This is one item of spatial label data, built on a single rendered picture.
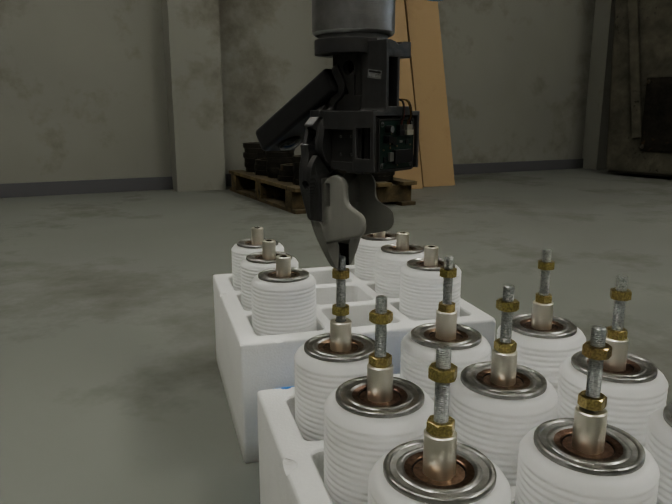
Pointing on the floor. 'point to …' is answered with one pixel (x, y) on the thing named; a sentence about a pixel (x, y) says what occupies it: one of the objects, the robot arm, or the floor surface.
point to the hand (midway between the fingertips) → (336, 252)
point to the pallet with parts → (266, 177)
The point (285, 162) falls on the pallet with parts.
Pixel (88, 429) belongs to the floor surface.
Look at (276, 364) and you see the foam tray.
